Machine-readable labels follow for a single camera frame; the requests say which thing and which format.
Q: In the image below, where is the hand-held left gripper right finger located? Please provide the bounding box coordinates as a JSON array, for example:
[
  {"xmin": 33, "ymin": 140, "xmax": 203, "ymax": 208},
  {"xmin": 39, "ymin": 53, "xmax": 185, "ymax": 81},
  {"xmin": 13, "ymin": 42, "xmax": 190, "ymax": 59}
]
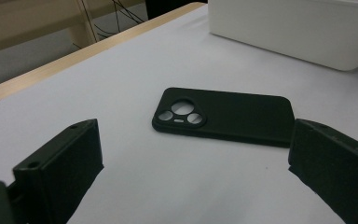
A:
[{"xmin": 287, "ymin": 118, "xmax": 358, "ymax": 224}]

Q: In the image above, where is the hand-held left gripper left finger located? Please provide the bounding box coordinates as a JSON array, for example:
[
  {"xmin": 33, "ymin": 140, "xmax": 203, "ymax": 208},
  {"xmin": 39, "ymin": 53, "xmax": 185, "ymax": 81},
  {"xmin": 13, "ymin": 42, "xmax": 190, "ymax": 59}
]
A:
[{"xmin": 12, "ymin": 118, "xmax": 104, "ymax": 224}]

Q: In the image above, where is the white plastic box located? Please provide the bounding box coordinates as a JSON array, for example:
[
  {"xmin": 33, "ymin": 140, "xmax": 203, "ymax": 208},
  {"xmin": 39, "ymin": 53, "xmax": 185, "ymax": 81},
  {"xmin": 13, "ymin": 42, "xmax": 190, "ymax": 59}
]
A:
[{"xmin": 207, "ymin": 0, "xmax": 358, "ymax": 72}]

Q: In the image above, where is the bundle of black cables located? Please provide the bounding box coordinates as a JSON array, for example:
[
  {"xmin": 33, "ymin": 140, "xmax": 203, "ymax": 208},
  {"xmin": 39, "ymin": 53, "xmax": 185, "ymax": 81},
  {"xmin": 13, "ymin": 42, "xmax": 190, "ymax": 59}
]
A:
[{"xmin": 111, "ymin": 0, "xmax": 146, "ymax": 25}]

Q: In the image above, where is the white table sheet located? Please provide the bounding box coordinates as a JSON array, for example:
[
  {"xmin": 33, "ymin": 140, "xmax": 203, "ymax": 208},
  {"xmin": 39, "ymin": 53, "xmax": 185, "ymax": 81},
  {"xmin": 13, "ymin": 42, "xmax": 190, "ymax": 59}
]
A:
[{"xmin": 0, "ymin": 4, "xmax": 358, "ymax": 224}]

